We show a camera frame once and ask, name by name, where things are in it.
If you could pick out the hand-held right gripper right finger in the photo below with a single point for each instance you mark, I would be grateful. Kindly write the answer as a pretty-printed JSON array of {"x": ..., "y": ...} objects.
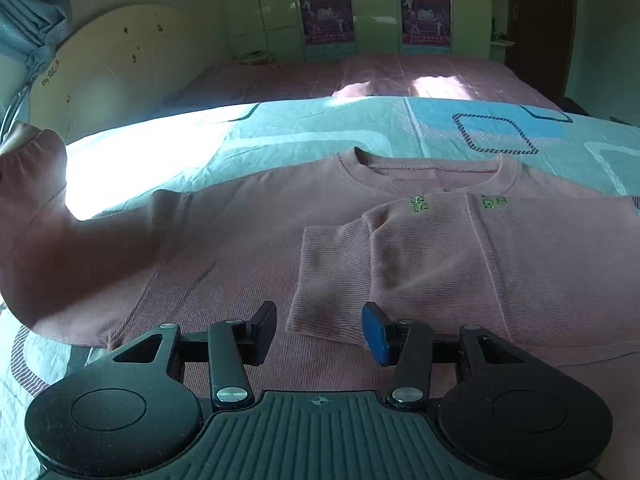
[{"x": 376, "y": 332}]

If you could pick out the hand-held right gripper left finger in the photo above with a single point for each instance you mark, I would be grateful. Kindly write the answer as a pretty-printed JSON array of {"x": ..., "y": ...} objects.
[{"x": 263, "y": 332}]

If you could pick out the pink ribbed sweater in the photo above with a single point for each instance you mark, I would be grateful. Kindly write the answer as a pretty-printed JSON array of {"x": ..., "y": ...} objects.
[{"x": 225, "y": 240}]

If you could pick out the teal patterned blanket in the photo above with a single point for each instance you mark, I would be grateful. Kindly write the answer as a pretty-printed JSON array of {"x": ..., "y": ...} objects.
[{"x": 310, "y": 125}]

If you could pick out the pink bed sheet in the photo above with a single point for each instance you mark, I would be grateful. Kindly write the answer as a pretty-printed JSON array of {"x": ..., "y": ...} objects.
[{"x": 350, "y": 75}]

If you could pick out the cream curved headboard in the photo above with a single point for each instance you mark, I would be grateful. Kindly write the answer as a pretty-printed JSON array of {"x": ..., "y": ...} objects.
[{"x": 125, "y": 75}]

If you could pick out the white corner shelf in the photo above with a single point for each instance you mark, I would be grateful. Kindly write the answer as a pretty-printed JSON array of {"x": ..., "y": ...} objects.
[{"x": 502, "y": 42}]

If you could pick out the pale green wardrobe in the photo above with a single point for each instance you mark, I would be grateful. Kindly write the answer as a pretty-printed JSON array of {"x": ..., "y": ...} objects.
[{"x": 375, "y": 5}]

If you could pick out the brown wooden door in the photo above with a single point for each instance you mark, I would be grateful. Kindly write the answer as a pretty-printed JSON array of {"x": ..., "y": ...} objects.
[{"x": 542, "y": 25}]

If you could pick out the blue curtain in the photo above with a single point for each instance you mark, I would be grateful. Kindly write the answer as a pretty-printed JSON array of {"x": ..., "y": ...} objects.
[{"x": 30, "y": 10}]

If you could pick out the purple calendar wall poster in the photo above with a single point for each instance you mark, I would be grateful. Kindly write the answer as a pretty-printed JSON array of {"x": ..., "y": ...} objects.
[
  {"x": 326, "y": 20},
  {"x": 425, "y": 17}
]

